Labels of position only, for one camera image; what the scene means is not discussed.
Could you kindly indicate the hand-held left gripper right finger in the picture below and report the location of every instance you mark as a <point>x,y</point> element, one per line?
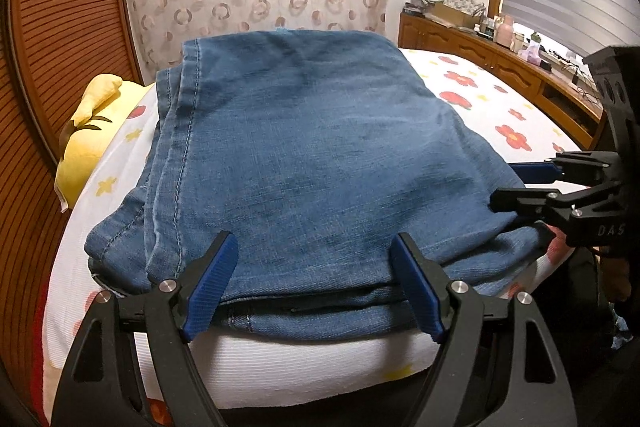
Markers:
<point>417,292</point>

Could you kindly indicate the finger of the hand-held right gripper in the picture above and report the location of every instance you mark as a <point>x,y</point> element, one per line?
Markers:
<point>525,202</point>
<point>535,171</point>

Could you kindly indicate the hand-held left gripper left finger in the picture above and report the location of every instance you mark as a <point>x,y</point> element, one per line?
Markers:
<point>210,292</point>

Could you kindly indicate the blue denim pants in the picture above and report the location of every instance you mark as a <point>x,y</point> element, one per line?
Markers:
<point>310,157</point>

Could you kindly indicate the person's right hand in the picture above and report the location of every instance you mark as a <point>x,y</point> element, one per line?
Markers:
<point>616,277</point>

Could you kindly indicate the white flower print bed sheet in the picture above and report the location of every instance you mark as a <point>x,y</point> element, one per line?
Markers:
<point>500,107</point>

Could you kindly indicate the pink pouch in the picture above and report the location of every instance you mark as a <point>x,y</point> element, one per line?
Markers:
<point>531,53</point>

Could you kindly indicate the wooden sideboard cabinet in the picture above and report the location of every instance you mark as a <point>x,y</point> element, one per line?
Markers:
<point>500,57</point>

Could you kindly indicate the pink bottle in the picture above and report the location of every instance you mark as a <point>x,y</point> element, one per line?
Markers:
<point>505,31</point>

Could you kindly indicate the flat cardboard box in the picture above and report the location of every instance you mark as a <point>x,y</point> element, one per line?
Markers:
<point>452,14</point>

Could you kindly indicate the yellow plush toy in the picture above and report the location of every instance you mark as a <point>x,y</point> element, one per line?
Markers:
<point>90,127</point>

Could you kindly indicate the wooden slatted wardrobe door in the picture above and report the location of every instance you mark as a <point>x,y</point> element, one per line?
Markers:
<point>55,57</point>

